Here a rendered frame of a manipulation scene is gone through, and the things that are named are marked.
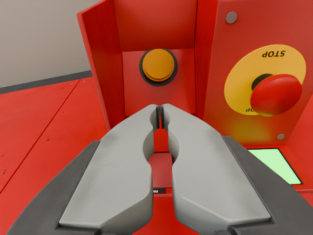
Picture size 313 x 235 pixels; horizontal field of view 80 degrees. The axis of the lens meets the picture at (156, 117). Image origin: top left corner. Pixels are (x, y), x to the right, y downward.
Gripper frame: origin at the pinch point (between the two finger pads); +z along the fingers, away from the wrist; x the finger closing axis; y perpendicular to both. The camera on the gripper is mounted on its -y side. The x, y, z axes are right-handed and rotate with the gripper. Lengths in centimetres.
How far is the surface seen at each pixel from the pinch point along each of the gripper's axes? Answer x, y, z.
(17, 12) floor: -61, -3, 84
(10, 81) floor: -82, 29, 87
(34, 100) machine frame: -55, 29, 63
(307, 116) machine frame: 34.3, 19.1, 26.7
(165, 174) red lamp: 0.3, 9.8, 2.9
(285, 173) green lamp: 12.6, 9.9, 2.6
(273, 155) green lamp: 12.6, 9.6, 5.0
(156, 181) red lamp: -0.7, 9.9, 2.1
